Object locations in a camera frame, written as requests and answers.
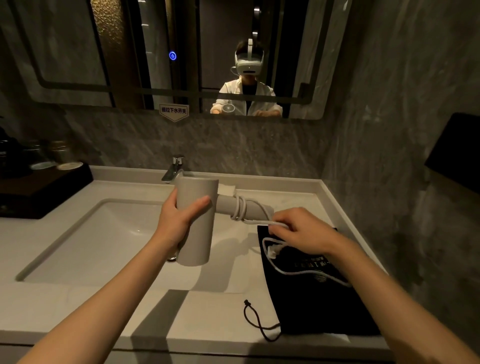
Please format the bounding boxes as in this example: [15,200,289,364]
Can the wall mirror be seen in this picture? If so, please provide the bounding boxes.
[0,0,353,121]

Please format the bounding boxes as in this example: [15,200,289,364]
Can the white sink basin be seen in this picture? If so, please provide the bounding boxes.
[15,198,248,294]

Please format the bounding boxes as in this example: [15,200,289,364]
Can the person's left forearm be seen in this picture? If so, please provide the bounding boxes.
[17,238,174,364]

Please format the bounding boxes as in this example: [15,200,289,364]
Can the person's right forearm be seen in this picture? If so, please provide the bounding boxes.
[325,234,480,364]

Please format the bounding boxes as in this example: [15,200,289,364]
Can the chrome faucet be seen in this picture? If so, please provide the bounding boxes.
[161,155,185,184]

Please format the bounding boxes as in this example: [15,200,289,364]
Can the white power cord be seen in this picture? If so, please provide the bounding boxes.
[230,194,353,288]

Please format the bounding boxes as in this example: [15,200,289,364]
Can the black wall tissue box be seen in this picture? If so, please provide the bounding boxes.
[424,112,480,196]

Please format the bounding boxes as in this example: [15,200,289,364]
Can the person's left hand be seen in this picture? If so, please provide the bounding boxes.
[156,187,212,260]

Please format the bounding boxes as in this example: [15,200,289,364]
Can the black drawstring pouch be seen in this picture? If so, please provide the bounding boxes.
[243,224,381,343]

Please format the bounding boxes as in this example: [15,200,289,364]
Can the glass with paper lid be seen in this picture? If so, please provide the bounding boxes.
[50,140,84,171]
[23,141,57,170]

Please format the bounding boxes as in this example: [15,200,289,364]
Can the black kettle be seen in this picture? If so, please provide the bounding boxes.
[0,125,29,179]

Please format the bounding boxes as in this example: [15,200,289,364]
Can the grey hair dryer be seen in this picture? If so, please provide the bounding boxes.
[175,176,275,267]

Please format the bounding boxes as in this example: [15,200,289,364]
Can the white pentagon sign sticker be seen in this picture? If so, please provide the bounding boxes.
[159,103,190,123]

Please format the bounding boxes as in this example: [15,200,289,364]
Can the person's right hand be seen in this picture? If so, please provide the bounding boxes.
[268,207,340,256]

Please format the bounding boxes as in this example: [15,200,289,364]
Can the dark wooden tray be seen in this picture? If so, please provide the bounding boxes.
[0,162,94,220]

